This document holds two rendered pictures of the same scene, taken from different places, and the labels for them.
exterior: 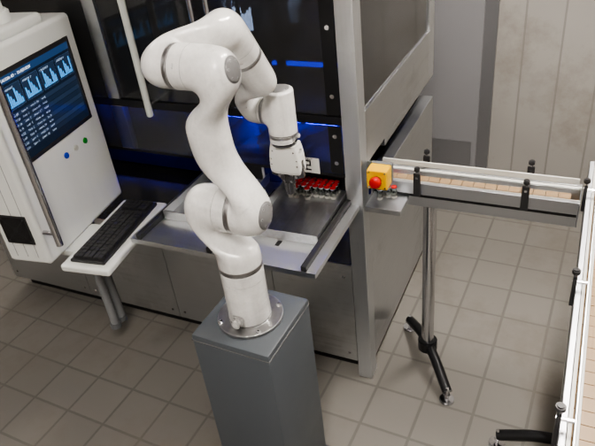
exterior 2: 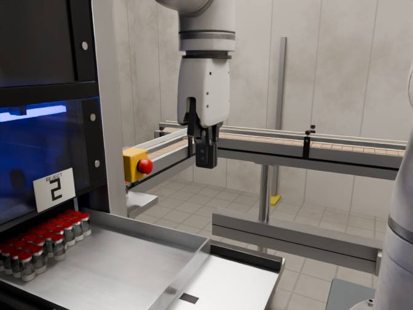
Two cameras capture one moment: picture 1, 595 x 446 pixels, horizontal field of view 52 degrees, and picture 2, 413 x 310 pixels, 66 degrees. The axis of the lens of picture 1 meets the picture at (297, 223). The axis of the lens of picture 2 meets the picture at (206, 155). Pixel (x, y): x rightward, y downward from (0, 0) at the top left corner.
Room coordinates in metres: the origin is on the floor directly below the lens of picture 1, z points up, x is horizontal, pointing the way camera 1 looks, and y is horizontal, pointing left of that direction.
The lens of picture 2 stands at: (1.63, 0.51, 1.24)
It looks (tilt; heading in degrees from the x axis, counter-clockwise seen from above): 16 degrees down; 268
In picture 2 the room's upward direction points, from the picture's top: straight up
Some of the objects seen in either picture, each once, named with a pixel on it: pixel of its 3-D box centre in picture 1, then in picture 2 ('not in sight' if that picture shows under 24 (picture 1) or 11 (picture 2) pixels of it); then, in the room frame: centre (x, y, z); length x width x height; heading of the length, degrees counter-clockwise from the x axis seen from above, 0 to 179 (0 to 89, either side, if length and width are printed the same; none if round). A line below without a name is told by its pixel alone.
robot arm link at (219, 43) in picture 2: (284, 136); (207, 45); (1.61, 0.01, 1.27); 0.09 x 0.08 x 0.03; 62
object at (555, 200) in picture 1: (473, 184); (150, 157); (1.79, -0.62, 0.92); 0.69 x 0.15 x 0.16; 62
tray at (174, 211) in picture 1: (218, 195); not in sight; (1.97, 0.28, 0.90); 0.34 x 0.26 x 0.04; 152
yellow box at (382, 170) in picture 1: (379, 175); (129, 163); (1.80, -0.30, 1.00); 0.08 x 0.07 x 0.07; 152
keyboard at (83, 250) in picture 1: (115, 228); not in sight; (1.95, 0.68, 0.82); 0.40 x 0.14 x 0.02; 159
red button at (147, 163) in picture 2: (375, 181); (144, 166); (1.76, -0.28, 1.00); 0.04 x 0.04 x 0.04; 62
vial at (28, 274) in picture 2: not in sight; (26, 266); (1.93, 0.01, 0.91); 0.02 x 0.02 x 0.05
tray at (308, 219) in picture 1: (301, 208); (98, 259); (1.81, -0.02, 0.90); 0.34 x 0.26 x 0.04; 153
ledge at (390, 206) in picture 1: (388, 201); (124, 203); (1.83, -0.33, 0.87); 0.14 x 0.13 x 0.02; 152
